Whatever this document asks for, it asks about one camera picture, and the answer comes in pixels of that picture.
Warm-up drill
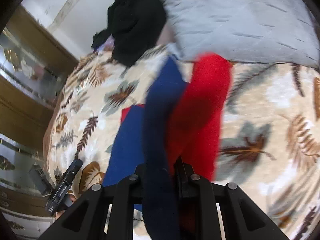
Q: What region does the wooden glass door wardrobe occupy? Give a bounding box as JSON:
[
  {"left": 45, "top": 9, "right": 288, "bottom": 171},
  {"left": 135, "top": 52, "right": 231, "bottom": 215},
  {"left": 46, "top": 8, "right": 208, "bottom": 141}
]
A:
[{"left": 1, "top": 5, "right": 78, "bottom": 239}]

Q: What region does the grey quilted pillow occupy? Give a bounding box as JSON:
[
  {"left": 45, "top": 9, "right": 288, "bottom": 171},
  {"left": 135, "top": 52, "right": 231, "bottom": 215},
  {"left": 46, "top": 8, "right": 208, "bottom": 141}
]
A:
[{"left": 161, "top": 0, "right": 319, "bottom": 68}]

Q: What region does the red and blue sweater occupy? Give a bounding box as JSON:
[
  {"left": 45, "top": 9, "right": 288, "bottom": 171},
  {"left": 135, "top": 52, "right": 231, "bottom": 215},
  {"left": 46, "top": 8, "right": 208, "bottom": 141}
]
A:
[{"left": 103, "top": 53, "right": 231, "bottom": 239}]

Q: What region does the leaf patterned fleece blanket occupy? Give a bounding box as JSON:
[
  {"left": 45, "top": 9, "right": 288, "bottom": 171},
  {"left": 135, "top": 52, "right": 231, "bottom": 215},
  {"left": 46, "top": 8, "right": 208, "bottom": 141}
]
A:
[{"left": 43, "top": 46, "right": 319, "bottom": 239}]

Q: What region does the black clothing pile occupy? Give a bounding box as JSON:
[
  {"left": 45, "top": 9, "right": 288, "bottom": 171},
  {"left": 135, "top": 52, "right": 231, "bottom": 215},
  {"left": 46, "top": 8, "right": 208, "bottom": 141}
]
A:
[{"left": 92, "top": 0, "right": 167, "bottom": 67}]

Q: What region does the person's left hand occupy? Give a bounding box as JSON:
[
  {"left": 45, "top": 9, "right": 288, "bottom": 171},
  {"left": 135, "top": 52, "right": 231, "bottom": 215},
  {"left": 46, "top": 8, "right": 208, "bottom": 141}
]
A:
[{"left": 55, "top": 193, "right": 76, "bottom": 220}]

